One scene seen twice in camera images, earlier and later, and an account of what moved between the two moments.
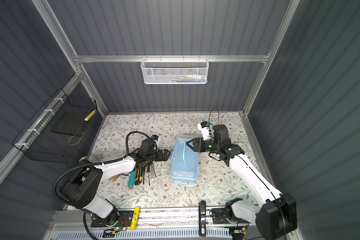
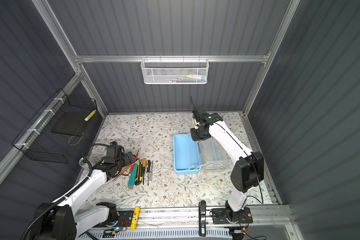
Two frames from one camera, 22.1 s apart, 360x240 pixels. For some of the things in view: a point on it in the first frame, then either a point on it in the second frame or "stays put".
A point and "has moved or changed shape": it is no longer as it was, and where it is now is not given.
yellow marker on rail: [135, 218] stays put
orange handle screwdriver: [143, 169] stays put
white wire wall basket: [174, 71] stays put
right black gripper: [197, 141] → [194, 137]
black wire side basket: [52, 135] stays put
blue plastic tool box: [185, 163] has moved or changed shape
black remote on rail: [202, 212] stays put
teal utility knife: [132, 179] stays put
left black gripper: [166, 156] → [127, 161]
